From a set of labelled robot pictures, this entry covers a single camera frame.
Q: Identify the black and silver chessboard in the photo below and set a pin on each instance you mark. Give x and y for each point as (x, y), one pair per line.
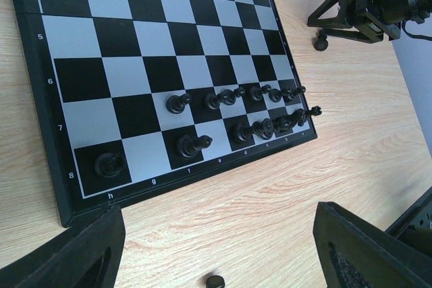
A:
(101, 72)

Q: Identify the black piece lowest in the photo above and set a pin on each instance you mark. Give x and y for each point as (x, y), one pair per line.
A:
(189, 146)

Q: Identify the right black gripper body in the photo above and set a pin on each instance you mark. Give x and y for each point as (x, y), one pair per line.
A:
(366, 17)

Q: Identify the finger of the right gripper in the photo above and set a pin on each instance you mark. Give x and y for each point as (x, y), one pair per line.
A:
(345, 34)
(343, 19)

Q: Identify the black pawn low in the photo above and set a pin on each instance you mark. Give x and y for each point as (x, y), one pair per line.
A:
(176, 104)
(229, 97)

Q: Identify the black piece tall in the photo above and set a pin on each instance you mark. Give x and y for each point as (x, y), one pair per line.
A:
(256, 93)

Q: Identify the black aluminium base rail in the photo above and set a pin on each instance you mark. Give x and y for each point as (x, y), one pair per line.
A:
(415, 214)

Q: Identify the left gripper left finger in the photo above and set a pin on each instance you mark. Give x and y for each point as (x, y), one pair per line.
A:
(86, 255)

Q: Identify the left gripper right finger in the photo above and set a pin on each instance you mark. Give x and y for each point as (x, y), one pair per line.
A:
(354, 253)

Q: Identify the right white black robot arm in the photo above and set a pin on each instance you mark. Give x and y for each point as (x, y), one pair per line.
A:
(400, 11)

